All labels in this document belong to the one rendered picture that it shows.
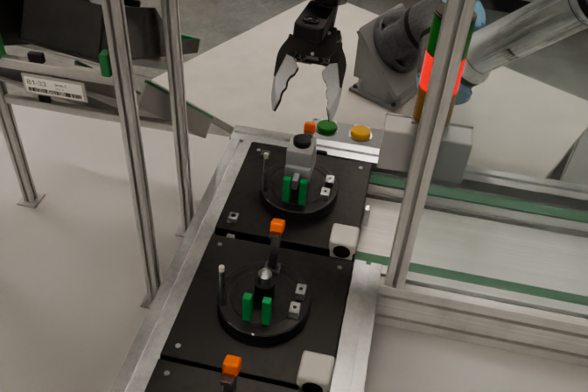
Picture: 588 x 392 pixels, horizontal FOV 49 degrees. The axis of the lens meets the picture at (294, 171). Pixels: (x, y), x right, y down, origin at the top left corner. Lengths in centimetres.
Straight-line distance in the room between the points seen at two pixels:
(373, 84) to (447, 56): 81
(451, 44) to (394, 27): 77
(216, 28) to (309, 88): 209
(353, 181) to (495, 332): 36
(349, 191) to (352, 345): 32
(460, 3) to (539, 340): 59
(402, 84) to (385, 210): 44
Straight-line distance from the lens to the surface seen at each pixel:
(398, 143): 89
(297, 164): 109
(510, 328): 111
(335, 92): 104
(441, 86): 81
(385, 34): 155
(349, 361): 97
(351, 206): 115
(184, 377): 93
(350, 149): 129
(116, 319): 114
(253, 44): 181
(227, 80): 166
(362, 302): 103
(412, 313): 110
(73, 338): 113
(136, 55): 96
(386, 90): 158
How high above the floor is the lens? 176
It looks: 41 degrees down
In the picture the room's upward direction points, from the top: 4 degrees clockwise
